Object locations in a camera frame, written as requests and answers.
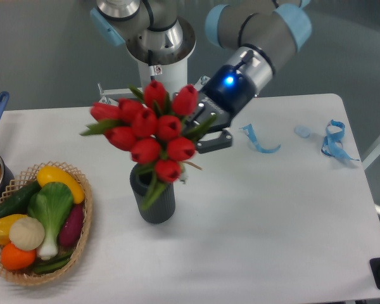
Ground green bok choy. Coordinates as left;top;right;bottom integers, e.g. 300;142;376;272
27;182;73;260

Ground yellow bell pepper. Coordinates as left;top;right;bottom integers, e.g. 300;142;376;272
0;214;27;246

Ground small blue cap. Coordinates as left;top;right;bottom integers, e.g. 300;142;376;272
294;125;311;138

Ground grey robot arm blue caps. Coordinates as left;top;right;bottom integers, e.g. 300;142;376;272
90;1;312;153

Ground dark green cucumber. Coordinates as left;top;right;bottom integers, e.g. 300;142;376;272
0;180;41;219

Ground red tulip bouquet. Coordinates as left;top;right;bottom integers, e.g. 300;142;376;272
81;80;217;210

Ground blue tangled ribbon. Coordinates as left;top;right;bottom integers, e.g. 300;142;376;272
320;120;360;161

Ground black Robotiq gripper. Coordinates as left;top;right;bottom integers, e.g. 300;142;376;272
189;65;256;154

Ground orange fruit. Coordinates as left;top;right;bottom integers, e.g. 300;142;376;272
1;243;36;270

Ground cream white garlic bulb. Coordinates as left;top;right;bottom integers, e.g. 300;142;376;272
9;217;45;251

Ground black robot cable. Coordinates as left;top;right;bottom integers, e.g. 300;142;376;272
147;50;159;84

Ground purple sweet potato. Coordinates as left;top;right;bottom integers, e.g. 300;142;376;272
58;204;84;247

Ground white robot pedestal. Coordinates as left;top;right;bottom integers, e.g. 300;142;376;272
96;60;213;106

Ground green bean pods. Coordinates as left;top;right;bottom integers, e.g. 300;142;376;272
32;251;72;275

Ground woven wicker basket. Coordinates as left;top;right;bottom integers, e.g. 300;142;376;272
0;161;93;286

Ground curved blue ribbon strip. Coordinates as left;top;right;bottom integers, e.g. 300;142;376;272
240;123;281;154

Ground dark grey ribbed vase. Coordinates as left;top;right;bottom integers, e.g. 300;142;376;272
130;165;175;224

